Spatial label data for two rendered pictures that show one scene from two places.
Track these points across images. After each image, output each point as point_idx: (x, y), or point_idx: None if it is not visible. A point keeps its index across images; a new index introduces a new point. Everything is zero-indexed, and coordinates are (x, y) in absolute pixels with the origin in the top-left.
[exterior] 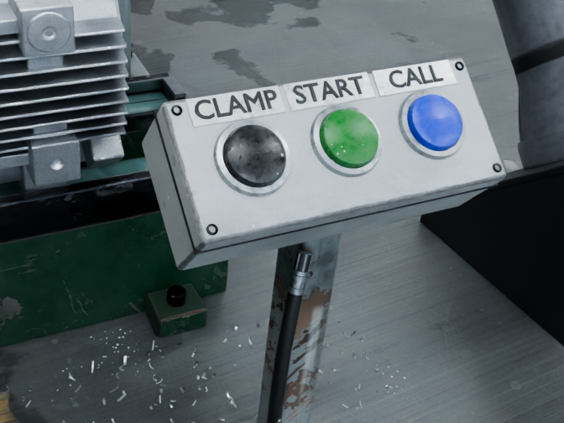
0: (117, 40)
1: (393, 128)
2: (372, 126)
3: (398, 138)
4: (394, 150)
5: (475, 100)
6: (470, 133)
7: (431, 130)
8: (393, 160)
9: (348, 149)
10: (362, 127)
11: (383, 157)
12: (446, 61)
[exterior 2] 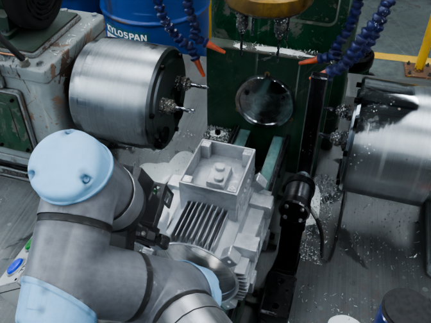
0: (146, 249)
1: (25, 256)
2: (27, 246)
3: (23, 257)
4: (22, 256)
5: (8, 282)
6: (6, 279)
7: (13, 261)
8: (22, 255)
9: (30, 239)
10: (29, 243)
11: (24, 252)
12: (19, 275)
